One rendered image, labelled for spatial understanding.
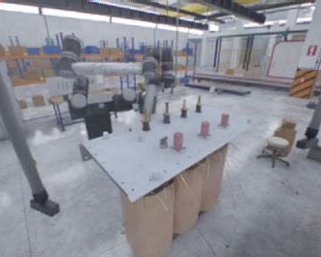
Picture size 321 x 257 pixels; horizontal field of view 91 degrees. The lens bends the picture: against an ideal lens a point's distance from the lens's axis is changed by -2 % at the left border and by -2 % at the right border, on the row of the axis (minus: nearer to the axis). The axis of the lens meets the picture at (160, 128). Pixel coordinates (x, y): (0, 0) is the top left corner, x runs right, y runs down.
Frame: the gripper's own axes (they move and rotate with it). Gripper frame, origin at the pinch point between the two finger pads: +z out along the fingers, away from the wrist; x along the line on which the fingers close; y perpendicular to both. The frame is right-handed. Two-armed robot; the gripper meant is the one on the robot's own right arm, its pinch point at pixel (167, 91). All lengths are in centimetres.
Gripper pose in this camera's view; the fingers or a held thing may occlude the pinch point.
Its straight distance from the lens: 163.4
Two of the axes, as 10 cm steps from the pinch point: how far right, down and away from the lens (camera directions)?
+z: 0.0, 9.1, 4.0
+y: 5.2, -3.4, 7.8
